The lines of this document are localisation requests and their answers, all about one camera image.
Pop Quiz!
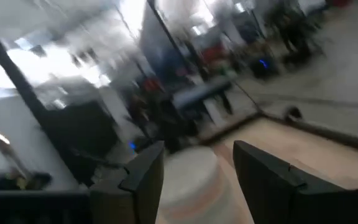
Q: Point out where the black box unit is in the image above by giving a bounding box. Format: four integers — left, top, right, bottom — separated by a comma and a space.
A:
40, 100, 120, 185

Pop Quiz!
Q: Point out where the black frame post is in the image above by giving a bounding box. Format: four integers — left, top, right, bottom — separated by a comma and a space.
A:
0, 11, 48, 126

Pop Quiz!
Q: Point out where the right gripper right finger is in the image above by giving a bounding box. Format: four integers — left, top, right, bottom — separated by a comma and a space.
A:
232, 139, 358, 224

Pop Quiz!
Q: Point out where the grey bench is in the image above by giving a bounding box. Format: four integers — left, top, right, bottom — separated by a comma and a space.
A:
172, 78, 233, 110

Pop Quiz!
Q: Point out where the black table edge rail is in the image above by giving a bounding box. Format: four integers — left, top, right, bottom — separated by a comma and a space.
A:
197, 111, 358, 154

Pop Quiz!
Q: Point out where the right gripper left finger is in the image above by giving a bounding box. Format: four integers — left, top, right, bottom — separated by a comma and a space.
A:
89, 140, 165, 224

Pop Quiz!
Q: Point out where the white ribbed ceramic bowl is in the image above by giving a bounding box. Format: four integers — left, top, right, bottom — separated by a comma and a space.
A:
162, 146, 223, 207

